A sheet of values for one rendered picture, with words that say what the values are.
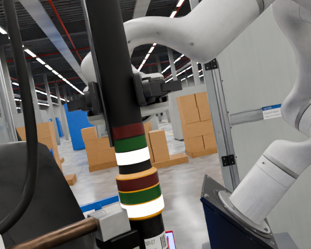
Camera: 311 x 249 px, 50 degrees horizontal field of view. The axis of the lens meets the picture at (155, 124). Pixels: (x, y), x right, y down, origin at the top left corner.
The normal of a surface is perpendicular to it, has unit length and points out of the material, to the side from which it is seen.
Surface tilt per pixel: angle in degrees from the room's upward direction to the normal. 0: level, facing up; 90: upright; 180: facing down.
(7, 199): 47
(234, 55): 90
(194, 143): 90
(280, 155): 72
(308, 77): 124
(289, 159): 83
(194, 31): 86
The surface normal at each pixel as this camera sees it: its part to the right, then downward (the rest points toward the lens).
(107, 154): 0.17, 0.02
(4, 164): 0.37, -0.78
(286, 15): -0.66, 0.74
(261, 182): -0.51, -0.17
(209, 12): -0.24, -0.24
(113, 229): 0.55, -0.06
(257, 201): -0.20, 0.07
